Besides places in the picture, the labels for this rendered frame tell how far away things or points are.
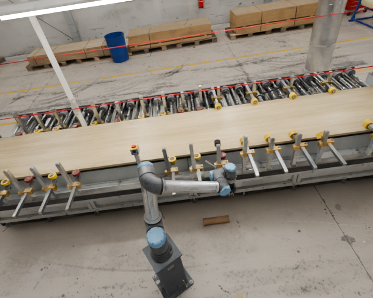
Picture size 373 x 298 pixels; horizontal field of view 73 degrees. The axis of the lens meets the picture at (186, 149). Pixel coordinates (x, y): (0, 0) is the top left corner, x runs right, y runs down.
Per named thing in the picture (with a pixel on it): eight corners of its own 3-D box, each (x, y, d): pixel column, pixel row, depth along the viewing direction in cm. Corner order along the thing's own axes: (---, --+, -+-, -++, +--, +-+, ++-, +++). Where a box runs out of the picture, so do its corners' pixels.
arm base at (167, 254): (177, 253, 211) (175, 248, 204) (157, 267, 204) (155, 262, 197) (165, 237, 223) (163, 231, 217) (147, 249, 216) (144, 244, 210)
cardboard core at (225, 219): (229, 219, 287) (203, 223, 288) (229, 223, 293) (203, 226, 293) (228, 213, 293) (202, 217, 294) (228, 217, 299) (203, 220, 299)
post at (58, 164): (79, 196, 262) (58, 163, 231) (76, 196, 262) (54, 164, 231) (80, 193, 265) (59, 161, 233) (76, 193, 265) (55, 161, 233)
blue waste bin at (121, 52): (130, 62, 707) (123, 35, 660) (110, 65, 708) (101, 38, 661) (132, 54, 752) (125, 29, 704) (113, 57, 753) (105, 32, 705)
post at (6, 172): (32, 202, 264) (5, 171, 232) (29, 202, 264) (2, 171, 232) (34, 199, 266) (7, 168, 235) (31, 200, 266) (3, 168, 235)
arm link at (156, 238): (152, 257, 200) (147, 246, 189) (148, 239, 213) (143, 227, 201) (170, 251, 202) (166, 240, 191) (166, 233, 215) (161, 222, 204)
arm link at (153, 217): (147, 238, 212) (135, 175, 164) (144, 221, 225) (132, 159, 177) (164, 233, 215) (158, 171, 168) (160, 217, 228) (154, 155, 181)
